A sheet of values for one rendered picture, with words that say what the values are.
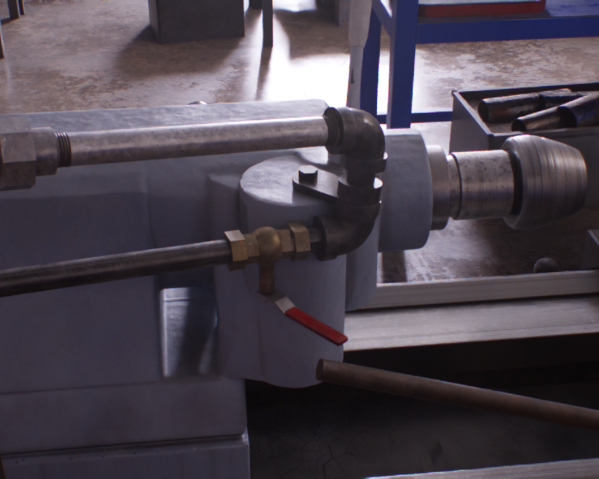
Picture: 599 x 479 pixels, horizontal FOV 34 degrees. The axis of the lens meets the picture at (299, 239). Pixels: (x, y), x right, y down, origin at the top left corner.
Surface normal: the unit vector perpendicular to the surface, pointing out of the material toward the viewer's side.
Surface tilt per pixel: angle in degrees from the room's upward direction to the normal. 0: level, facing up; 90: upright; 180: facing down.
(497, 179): 54
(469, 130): 90
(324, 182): 0
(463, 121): 90
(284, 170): 0
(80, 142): 45
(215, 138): 63
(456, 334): 0
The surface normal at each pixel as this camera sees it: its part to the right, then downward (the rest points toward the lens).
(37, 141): 0.39, -0.30
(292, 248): 0.36, 0.11
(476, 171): 0.07, -0.40
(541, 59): 0.00, -0.86
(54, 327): 0.11, 0.18
